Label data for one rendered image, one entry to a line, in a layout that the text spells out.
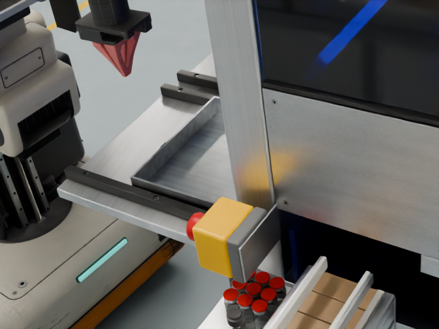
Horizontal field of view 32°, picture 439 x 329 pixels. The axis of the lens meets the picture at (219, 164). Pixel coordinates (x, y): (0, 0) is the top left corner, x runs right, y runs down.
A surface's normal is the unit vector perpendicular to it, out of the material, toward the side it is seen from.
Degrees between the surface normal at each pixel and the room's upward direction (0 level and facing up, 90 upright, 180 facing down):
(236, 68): 90
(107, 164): 0
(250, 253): 90
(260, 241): 90
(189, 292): 0
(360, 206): 90
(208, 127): 0
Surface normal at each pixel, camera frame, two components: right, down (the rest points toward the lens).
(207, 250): -0.55, 0.57
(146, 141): -0.14, -0.78
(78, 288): 0.76, 0.31
